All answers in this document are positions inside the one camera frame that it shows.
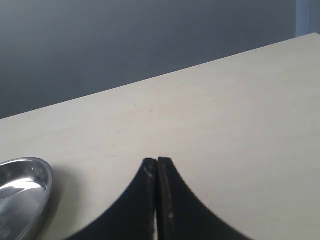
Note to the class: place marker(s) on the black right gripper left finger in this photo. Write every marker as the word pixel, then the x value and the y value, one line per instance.
pixel 132 216

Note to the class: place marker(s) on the round steel tray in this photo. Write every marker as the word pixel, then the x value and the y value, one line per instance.
pixel 26 186

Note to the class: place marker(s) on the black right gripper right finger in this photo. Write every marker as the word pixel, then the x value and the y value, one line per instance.
pixel 181 215

